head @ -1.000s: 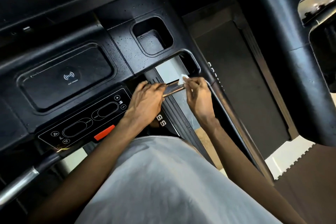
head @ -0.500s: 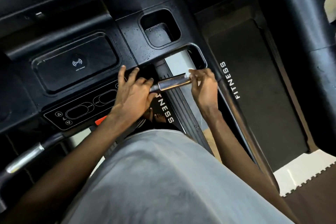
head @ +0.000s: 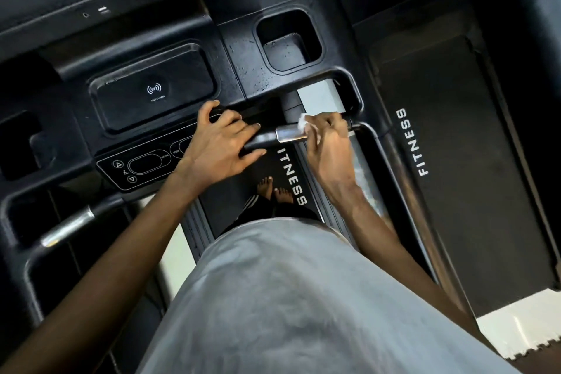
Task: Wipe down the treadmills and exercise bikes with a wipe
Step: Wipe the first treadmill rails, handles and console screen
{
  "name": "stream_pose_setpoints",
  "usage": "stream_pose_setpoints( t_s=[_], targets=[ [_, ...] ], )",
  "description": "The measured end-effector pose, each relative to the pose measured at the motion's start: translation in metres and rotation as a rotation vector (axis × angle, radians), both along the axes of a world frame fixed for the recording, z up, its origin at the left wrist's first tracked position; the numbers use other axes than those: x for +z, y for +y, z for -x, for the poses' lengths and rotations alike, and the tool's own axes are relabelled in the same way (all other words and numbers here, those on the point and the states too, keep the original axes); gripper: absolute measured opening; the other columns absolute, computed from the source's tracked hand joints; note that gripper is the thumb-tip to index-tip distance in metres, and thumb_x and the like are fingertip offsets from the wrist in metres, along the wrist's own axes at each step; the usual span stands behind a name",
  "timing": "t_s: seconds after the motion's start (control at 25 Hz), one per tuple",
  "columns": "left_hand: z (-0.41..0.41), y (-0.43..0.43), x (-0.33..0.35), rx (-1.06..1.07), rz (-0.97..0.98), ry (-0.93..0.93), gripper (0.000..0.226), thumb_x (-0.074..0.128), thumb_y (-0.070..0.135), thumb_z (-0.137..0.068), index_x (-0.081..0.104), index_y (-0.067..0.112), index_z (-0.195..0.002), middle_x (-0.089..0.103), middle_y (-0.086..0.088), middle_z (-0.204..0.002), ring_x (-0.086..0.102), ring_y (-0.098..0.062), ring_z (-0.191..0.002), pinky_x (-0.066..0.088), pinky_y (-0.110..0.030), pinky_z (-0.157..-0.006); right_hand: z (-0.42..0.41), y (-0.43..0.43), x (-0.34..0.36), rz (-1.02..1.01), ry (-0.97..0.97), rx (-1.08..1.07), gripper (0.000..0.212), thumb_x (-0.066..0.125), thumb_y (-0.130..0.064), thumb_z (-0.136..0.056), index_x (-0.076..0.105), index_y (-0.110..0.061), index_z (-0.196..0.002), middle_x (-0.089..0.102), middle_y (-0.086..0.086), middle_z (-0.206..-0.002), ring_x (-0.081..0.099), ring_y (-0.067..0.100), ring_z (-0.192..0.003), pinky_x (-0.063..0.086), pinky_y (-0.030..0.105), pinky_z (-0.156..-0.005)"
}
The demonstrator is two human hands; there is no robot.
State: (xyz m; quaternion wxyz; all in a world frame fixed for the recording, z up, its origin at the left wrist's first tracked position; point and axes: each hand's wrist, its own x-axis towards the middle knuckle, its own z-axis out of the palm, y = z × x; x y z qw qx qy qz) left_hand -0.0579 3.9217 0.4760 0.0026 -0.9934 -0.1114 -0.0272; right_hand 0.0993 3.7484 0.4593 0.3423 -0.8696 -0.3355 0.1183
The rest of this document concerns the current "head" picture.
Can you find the small white wipe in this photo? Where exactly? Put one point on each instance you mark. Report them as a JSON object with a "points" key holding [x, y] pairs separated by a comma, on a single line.
{"points": [[307, 124]]}

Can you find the black interlocking foam mat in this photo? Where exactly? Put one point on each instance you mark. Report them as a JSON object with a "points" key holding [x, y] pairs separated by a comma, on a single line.
{"points": [[539, 359]]}

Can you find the person's right forearm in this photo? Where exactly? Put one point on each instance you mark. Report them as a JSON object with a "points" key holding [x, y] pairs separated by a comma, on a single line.
{"points": [[403, 273]]}

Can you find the person's right hand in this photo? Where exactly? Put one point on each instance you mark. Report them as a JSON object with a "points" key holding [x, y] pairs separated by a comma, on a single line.
{"points": [[329, 155]]}

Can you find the person's left hand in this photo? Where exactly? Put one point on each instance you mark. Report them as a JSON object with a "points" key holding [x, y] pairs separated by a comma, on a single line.
{"points": [[219, 148]]}

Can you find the person's left forearm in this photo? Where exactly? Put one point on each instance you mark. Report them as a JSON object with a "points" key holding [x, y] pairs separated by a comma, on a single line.
{"points": [[96, 282]]}

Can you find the person's bare foot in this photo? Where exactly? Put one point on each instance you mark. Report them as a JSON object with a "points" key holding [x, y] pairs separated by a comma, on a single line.
{"points": [[283, 196], [266, 187]]}

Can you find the black treadmill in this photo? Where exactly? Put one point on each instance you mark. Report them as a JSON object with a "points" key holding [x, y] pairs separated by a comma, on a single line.
{"points": [[175, 80], [456, 124]]}

